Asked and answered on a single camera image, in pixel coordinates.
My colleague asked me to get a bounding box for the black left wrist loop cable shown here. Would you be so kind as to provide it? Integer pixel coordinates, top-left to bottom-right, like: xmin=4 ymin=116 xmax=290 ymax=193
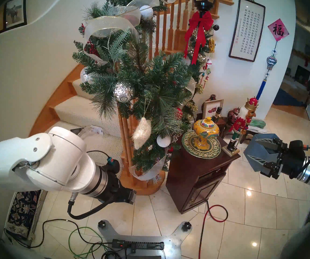
xmin=67 ymin=192 xmax=115 ymax=220

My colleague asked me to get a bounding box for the tall nutcracker soldier figure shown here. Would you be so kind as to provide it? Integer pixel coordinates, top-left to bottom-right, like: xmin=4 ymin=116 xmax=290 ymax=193
xmin=222 ymin=97 xmax=259 ymax=157

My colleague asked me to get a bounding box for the white glitter star ornament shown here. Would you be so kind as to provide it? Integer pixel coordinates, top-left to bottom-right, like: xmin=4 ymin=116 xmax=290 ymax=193
xmin=132 ymin=99 xmax=152 ymax=150

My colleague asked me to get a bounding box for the blue grey square bin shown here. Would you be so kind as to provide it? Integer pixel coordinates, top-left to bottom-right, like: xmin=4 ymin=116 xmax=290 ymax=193
xmin=243 ymin=134 xmax=280 ymax=172

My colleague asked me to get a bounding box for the clear plastic packaging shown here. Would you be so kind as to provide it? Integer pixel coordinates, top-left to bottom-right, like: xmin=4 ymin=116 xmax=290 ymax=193
xmin=70 ymin=125 xmax=104 ymax=139

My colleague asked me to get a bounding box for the clear frosted ball ornament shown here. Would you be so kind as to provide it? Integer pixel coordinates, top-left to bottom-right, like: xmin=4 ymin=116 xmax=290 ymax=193
xmin=80 ymin=68 xmax=93 ymax=83

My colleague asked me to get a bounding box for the silver faceted ball ornament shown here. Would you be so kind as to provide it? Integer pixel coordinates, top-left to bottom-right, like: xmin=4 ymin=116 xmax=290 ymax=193
xmin=114 ymin=81 xmax=136 ymax=103

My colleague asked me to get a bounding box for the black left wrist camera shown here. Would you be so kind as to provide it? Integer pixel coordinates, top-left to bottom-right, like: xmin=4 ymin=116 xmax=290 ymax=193
xmin=105 ymin=159 xmax=120 ymax=176

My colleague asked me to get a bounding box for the black cable teal connector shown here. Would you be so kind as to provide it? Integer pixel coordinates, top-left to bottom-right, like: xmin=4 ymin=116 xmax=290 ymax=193
xmin=86 ymin=150 xmax=115 ymax=166

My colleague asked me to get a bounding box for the red diamond fu sign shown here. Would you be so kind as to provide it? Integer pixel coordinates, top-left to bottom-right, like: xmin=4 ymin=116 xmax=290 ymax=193
xmin=268 ymin=18 xmax=289 ymax=42

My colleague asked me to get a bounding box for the black power strip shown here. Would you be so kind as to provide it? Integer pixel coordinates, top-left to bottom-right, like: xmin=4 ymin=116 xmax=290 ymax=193
xmin=112 ymin=239 xmax=165 ymax=250

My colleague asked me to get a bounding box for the dark slim vase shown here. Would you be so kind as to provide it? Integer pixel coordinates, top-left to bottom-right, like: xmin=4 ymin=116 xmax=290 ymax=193
xmin=201 ymin=94 xmax=217 ymax=112

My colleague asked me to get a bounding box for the large white ball ornament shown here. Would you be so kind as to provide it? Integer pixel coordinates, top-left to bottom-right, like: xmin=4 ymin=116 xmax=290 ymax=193
xmin=140 ymin=5 xmax=154 ymax=21

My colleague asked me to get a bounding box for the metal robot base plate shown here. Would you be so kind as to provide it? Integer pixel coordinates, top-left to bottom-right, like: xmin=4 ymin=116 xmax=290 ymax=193
xmin=98 ymin=220 xmax=192 ymax=259

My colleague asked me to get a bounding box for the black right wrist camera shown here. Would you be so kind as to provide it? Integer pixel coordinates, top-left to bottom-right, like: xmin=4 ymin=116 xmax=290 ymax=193
xmin=290 ymin=140 xmax=306 ymax=156

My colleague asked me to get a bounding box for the framed calligraphy scroll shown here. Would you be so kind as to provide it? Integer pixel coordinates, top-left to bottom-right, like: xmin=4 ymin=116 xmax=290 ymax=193
xmin=228 ymin=0 xmax=266 ymax=62

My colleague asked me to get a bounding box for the dark red cloisonne jar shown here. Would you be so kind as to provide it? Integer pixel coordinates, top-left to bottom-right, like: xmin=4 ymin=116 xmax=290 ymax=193
xmin=227 ymin=107 xmax=241 ymax=124

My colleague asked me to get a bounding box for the red white hanging ornament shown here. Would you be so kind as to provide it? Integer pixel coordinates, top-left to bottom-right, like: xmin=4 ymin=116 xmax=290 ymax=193
xmin=201 ymin=59 xmax=212 ymax=89

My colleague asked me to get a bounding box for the small white glitter ball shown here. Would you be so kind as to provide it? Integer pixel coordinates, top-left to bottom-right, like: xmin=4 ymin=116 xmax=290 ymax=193
xmin=156 ymin=135 xmax=171 ymax=148

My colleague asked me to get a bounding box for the red cable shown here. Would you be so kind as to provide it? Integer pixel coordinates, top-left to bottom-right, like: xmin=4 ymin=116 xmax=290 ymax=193
xmin=198 ymin=200 xmax=228 ymax=259

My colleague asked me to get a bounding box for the green cable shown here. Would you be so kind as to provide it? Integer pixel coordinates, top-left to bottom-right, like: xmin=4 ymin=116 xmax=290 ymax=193
xmin=69 ymin=227 xmax=109 ymax=259

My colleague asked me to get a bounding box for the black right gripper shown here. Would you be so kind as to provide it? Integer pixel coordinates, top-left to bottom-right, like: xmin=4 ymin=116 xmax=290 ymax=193
xmin=247 ymin=139 xmax=307 ymax=180

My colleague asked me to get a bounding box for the red velvet bow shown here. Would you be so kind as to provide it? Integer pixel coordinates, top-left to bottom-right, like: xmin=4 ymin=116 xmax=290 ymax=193
xmin=184 ymin=11 xmax=214 ymax=65

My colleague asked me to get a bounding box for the framed horse picture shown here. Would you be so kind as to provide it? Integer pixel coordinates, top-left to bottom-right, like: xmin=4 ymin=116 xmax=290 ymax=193
xmin=4 ymin=0 xmax=27 ymax=29

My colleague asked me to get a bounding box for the yellow porcelain lidded jar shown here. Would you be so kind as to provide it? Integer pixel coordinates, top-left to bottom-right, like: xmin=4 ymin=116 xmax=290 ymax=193
xmin=193 ymin=117 xmax=220 ymax=150

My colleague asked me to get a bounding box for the small black hat nutcracker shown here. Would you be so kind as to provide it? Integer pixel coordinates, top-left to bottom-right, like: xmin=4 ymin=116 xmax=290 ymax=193
xmin=212 ymin=107 xmax=223 ymax=122

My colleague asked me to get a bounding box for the sheer white ribbon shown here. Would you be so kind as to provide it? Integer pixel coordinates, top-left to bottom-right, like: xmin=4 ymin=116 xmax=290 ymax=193
xmin=83 ymin=0 xmax=178 ymax=65
xmin=129 ymin=151 xmax=169 ymax=181

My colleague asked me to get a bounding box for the green gold tinsel garland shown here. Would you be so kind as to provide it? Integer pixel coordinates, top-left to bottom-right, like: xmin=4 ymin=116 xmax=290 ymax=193
xmin=190 ymin=25 xmax=216 ymax=73

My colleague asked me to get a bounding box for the green gold decorative plate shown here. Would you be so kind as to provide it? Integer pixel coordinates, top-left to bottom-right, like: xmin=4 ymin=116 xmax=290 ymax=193
xmin=181 ymin=130 xmax=221 ymax=159

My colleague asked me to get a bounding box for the dark wood cabinet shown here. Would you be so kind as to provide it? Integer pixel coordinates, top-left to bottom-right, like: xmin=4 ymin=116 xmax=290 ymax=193
xmin=166 ymin=138 xmax=240 ymax=214

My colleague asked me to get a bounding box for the dark floral patterned rug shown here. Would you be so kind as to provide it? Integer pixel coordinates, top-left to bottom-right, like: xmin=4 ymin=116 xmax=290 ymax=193
xmin=4 ymin=190 xmax=46 ymax=240

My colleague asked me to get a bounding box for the black floor cable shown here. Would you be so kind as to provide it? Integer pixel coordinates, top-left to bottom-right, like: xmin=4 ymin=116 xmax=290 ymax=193
xmin=4 ymin=219 xmax=115 ymax=248

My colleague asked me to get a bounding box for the blue tassel hanging charm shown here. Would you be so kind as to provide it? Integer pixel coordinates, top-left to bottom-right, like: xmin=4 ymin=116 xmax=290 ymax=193
xmin=255 ymin=41 xmax=277 ymax=100

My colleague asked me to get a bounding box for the small framed red picture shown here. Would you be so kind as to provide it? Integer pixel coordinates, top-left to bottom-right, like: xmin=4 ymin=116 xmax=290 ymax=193
xmin=203 ymin=99 xmax=224 ymax=120

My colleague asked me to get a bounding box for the green pine garland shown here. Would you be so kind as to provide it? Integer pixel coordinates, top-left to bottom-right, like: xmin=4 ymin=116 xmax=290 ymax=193
xmin=72 ymin=0 xmax=198 ymax=172

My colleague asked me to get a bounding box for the carpeted wooden staircase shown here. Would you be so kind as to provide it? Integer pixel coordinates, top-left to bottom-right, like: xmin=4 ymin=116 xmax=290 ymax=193
xmin=28 ymin=63 xmax=166 ymax=196

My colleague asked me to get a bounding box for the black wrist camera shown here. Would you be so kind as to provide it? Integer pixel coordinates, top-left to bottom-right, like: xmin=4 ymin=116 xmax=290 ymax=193
xmin=105 ymin=159 xmax=120 ymax=176
xmin=290 ymin=140 xmax=306 ymax=156

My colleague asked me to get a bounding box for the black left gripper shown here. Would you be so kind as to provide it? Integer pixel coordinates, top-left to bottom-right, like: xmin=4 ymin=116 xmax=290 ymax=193
xmin=97 ymin=172 xmax=137 ymax=205

